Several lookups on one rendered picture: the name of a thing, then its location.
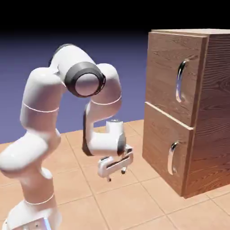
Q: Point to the wooden cabinet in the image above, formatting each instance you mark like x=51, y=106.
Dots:
x=212, y=116

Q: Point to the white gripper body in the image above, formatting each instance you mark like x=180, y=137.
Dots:
x=103, y=168

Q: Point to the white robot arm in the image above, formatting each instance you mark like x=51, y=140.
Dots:
x=41, y=93

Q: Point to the large wooden cabinet door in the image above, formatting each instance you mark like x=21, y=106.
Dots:
x=161, y=71

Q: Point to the small wooden cabinet door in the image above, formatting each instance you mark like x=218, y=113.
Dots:
x=156, y=143

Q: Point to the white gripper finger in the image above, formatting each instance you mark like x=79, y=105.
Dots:
x=123, y=170
x=108, y=179

